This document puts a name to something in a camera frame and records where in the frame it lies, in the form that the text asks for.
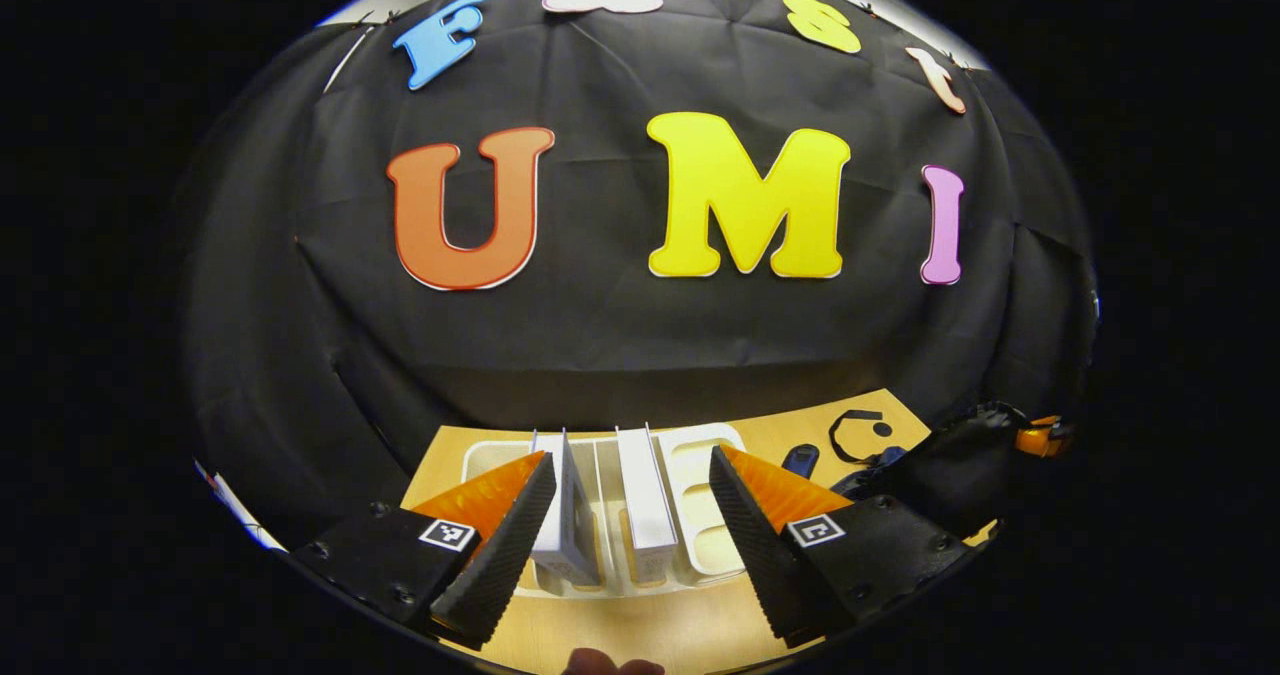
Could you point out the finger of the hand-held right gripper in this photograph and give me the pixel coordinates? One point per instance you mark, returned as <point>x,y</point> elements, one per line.
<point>1042,437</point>

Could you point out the white plastic bookshelf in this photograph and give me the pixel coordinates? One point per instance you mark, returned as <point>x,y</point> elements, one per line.
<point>700,520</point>

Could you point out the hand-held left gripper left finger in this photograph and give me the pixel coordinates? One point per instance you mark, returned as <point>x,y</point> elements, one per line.
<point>500,555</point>

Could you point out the white cover book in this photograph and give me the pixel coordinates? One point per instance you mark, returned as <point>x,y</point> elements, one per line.
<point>645,505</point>

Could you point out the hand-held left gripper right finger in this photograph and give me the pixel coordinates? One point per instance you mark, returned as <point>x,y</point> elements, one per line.
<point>765,555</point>

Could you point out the grey cover book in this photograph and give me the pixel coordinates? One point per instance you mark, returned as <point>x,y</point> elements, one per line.
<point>565,525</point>

